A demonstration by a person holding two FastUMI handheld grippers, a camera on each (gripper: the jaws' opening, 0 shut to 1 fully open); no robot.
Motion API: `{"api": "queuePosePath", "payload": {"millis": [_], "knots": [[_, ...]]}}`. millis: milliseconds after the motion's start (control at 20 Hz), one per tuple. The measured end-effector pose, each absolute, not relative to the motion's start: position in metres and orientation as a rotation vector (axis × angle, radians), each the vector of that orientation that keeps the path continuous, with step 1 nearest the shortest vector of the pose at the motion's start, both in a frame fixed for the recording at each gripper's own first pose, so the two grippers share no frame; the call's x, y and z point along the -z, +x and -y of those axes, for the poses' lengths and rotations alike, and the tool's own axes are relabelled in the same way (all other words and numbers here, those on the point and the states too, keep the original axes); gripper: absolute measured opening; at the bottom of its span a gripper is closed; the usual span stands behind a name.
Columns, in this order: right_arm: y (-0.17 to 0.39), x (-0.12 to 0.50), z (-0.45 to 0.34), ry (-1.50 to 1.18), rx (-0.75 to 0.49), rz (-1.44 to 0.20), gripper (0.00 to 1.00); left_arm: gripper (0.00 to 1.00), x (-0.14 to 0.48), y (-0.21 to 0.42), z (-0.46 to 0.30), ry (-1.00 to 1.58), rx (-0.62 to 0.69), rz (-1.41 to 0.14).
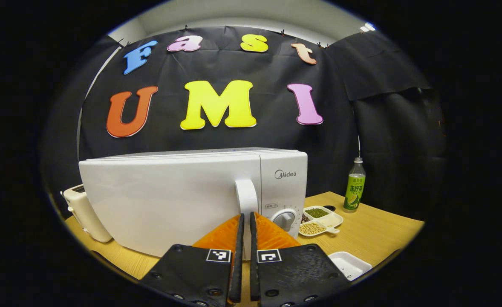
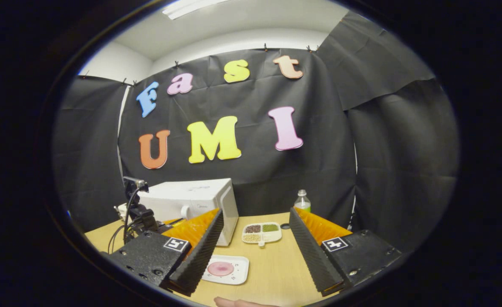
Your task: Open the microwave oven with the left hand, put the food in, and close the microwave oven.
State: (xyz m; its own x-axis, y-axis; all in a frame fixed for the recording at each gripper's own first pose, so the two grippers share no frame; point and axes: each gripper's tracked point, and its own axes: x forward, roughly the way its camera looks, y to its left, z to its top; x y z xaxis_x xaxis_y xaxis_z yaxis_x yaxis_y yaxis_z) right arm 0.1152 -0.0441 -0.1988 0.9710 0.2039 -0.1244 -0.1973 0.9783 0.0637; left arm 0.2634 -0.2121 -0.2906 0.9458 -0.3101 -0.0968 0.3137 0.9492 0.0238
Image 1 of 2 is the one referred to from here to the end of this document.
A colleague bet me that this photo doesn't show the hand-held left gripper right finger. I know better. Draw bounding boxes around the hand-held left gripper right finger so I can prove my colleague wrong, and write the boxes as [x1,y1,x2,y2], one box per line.
[250,212,354,307]

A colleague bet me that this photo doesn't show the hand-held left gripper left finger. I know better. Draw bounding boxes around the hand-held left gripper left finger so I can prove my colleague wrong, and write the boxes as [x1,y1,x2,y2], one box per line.
[139,213,245,307]

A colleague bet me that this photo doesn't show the white food tray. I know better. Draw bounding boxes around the white food tray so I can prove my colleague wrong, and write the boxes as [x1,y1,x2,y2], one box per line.
[328,252,372,281]

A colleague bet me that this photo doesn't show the white microwave oven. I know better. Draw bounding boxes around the white microwave oven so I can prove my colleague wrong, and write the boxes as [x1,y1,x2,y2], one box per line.
[78,147,308,261]

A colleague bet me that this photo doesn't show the divided white bean dish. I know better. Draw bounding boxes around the divided white bean dish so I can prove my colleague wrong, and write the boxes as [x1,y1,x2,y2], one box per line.
[298,206,344,237]

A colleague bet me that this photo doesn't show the green drink bottle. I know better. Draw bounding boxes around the green drink bottle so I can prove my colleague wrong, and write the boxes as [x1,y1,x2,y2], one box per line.
[343,157,366,213]

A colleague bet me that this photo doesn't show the white toaster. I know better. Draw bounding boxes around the white toaster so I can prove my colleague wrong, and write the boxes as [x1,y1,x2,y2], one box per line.
[61,184,113,243]

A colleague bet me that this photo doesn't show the black backdrop cloth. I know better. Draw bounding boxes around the black backdrop cloth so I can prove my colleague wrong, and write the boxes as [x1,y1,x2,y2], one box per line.
[40,26,447,222]

